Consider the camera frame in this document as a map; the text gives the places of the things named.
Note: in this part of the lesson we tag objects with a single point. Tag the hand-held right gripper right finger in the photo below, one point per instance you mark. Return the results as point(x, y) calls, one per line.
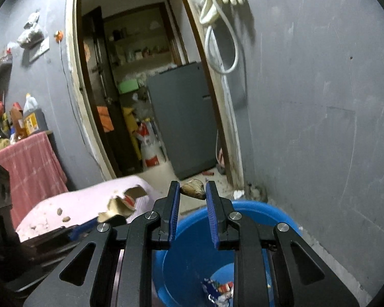
point(212, 211)

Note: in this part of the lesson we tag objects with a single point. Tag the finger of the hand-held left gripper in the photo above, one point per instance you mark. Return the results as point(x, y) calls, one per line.
point(80, 232)

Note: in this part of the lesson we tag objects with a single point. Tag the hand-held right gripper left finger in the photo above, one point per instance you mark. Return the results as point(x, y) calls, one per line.
point(173, 211)

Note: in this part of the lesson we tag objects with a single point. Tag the brown husk piece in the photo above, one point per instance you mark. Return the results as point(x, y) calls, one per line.
point(193, 189)

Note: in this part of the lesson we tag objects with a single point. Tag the blue plastic basin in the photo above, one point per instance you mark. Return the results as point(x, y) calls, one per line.
point(192, 262)

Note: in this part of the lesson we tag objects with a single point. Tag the blue snack wrapper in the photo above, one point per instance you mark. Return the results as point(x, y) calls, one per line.
point(211, 289)

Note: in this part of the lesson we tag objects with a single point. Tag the pink bed sheet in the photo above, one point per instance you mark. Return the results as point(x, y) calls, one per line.
point(83, 201)

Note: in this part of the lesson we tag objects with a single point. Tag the white paper scrap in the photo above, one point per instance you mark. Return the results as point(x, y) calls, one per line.
point(238, 194)

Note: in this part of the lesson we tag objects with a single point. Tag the torn cardboard box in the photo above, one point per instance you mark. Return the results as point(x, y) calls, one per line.
point(115, 209)

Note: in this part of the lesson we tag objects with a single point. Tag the red checked towel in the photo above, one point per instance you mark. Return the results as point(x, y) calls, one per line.
point(28, 166)

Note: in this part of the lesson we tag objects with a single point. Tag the red and white sack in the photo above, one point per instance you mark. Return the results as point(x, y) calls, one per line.
point(150, 153)

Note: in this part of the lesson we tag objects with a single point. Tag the orange bottle with red cap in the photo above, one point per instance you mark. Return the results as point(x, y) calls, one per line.
point(17, 121)

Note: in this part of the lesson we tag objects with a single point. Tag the large cooking oil bottle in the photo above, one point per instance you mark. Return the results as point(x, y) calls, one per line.
point(30, 118)

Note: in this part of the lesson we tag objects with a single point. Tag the grey refrigerator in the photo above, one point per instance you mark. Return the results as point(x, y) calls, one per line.
point(179, 118)

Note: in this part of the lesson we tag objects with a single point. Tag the orange cloth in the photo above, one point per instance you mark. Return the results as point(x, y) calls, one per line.
point(105, 118)

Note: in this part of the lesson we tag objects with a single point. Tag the wooden shelf unit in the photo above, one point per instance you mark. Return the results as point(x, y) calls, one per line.
point(137, 64)

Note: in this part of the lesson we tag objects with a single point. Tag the dark wooden door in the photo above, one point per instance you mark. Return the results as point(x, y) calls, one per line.
point(96, 70)

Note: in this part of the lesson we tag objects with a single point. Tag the grey plastic bag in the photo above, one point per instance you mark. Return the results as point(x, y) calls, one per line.
point(28, 36)

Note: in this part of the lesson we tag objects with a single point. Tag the white plastic bag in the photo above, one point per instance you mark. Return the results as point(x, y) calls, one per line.
point(32, 19)

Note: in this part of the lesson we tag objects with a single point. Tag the wall shelf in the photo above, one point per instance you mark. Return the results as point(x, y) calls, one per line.
point(0, 70)

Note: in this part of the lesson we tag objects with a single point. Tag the pale door frame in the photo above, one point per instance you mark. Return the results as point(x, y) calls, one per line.
point(75, 86)

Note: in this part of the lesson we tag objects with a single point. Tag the white wall plate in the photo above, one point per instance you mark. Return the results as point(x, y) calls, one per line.
point(40, 49)

